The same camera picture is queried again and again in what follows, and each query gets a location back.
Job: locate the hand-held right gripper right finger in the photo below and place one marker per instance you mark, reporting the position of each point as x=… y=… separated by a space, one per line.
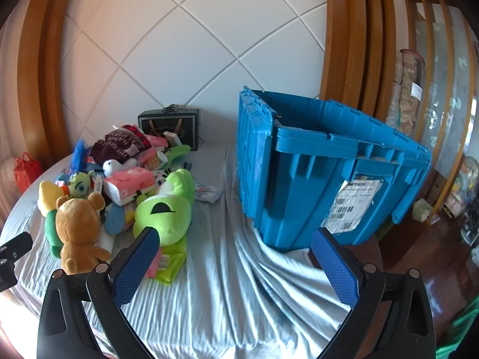
x=336 y=269

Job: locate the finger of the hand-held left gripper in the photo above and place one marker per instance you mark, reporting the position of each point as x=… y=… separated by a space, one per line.
x=17 y=243

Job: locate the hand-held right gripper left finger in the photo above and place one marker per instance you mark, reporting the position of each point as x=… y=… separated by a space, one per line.
x=134 y=265

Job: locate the pink wipes pack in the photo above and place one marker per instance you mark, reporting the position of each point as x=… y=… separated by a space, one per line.
x=159 y=263

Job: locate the green wipes pack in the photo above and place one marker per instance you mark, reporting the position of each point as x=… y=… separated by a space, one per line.
x=170 y=269

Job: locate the blue plastic crate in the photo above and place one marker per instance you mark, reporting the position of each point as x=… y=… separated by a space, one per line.
x=299 y=179

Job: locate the green flower-shaped plush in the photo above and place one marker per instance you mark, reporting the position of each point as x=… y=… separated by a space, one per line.
x=177 y=151

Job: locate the yellow green parrot plush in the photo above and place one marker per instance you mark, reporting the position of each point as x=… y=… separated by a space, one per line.
x=48 y=194

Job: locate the green one-eyed monster plush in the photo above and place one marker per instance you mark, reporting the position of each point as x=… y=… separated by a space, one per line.
x=168 y=217

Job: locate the brown teddy bear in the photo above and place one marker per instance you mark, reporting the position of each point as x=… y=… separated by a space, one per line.
x=76 y=228

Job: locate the small red bag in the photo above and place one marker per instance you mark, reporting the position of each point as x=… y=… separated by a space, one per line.
x=26 y=172

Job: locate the pink white tissue pack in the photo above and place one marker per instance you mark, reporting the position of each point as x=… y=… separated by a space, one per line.
x=127 y=185

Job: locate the small green one-eyed plush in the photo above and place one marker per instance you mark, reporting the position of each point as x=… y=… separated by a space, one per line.
x=79 y=185

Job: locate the white plush toy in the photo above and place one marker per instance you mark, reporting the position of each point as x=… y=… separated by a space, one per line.
x=114 y=166

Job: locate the white tissue packet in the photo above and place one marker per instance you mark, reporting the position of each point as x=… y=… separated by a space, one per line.
x=207 y=193

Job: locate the white crumpled bag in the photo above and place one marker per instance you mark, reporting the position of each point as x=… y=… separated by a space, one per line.
x=423 y=210

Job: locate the blue feather toy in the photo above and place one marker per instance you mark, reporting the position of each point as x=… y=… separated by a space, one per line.
x=78 y=155

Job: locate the red white tissue pack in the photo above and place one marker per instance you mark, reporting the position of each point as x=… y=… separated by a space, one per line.
x=155 y=141

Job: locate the small white carton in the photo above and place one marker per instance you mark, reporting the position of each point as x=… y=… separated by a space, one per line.
x=173 y=138

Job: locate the green cloth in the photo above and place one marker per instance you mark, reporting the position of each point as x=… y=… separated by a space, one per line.
x=462 y=333

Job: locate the black gift box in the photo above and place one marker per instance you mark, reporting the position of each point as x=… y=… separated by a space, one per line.
x=187 y=127

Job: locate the rolled patterned carpet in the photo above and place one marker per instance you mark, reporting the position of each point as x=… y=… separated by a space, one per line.
x=406 y=89

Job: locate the wooden frosted glass screen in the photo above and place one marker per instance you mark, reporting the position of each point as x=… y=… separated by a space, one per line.
x=445 y=82

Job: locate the curved wooden frame post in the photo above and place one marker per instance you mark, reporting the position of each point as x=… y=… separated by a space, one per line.
x=355 y=26
x=41 y=63

